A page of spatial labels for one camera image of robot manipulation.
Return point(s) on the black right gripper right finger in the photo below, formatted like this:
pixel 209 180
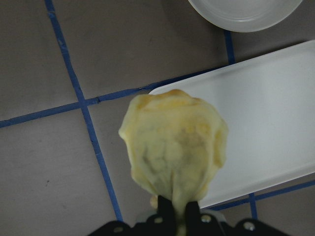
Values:
pixel 192 215

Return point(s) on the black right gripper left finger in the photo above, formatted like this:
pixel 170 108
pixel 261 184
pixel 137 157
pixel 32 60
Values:
pixel 166 212

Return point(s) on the beige shallow plate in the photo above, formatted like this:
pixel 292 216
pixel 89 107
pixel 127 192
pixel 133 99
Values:
pixel 244 15

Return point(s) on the white rectangular tray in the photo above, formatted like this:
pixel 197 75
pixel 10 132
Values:
pixel 268 103

